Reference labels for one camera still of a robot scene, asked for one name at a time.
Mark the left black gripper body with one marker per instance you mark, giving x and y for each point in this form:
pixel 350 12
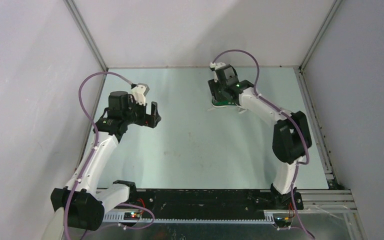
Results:
pixel 136 112

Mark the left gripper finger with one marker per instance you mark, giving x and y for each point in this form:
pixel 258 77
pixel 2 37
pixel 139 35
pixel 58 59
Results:
pixel 154 111
pixel 152 121

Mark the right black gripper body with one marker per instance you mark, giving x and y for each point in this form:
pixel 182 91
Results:
pixel 216 88

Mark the green canvas sneaker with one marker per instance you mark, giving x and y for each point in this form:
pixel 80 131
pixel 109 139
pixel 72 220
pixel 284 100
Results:
pixel 223 104

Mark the white shoelace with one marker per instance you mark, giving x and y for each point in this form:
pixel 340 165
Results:
pixel 239 109

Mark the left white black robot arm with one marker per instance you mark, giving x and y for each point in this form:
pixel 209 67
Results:
pixel 84 207

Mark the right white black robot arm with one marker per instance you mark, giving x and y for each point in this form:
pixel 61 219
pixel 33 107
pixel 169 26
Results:
pixel 291 135

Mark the left controller board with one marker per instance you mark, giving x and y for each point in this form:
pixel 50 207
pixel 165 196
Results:
pixel 132 216

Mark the controller board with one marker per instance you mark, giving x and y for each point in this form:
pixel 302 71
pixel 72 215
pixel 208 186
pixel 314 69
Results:
pixel 282 223
pixel 132 216

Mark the right controller board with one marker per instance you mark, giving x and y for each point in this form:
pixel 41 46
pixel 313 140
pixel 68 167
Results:
pixel 282 223

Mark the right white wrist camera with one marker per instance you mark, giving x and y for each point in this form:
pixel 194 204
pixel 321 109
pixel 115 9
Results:
pixel 213 66

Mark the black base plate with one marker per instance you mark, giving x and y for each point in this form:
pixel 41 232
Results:
pixel 213 204

